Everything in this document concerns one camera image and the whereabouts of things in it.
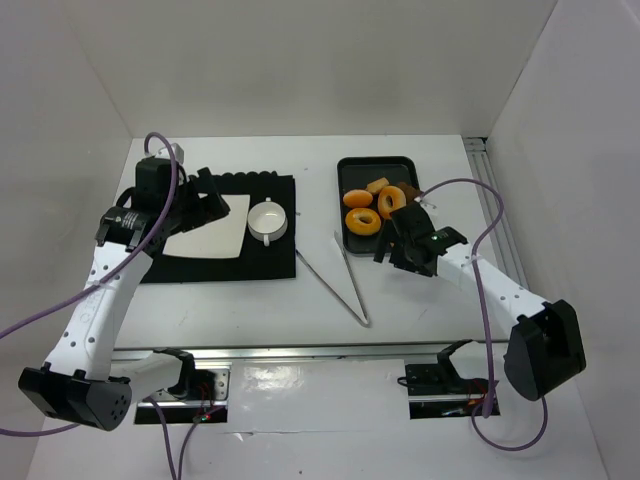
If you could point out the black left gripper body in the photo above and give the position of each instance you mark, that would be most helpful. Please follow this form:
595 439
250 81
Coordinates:
195 198

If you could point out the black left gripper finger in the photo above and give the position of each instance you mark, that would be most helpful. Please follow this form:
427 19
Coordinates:
197 212
209 198

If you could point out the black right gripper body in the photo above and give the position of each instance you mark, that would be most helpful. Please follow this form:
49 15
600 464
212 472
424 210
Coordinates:
403 245

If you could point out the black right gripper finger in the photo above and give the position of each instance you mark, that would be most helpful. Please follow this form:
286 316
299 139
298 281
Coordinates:
397 256
386 243

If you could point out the glazed ring donut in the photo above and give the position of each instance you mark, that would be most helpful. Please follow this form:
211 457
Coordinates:
390 199

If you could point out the brown chocolate croissant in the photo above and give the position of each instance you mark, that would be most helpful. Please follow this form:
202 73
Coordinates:
411 193

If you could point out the metal tongs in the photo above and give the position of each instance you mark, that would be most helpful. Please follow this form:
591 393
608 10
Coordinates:
327 260

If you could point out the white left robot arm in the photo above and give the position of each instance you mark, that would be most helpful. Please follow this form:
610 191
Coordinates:
77 381

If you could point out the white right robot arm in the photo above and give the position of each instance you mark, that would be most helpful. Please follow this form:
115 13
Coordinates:
545 346

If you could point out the small round bread roll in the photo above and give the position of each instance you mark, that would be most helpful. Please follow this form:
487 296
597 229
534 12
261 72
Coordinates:
376 186

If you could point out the black bread tray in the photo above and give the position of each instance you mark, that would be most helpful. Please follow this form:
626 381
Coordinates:
357 173

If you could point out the white square plate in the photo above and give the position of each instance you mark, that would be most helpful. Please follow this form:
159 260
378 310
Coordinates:
221 239

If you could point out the orange round bun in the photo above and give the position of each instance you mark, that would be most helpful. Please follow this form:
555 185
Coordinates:
357 198

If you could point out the white soup cup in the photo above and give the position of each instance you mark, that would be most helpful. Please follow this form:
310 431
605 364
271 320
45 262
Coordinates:
267 222

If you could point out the black placemat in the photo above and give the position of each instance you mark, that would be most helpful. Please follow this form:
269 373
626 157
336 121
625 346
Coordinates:
256 261

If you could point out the orange ring donut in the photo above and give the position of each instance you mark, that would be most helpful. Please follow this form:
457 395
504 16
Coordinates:
363 222

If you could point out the aluminium front rail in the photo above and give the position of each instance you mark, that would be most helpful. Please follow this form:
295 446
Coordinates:
316 352

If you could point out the aluminium side rail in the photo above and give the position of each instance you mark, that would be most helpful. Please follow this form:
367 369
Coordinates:
505 249

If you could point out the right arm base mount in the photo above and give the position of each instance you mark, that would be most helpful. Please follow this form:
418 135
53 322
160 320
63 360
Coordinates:
436 390

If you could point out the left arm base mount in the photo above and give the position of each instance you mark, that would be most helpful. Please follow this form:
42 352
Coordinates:
203 398

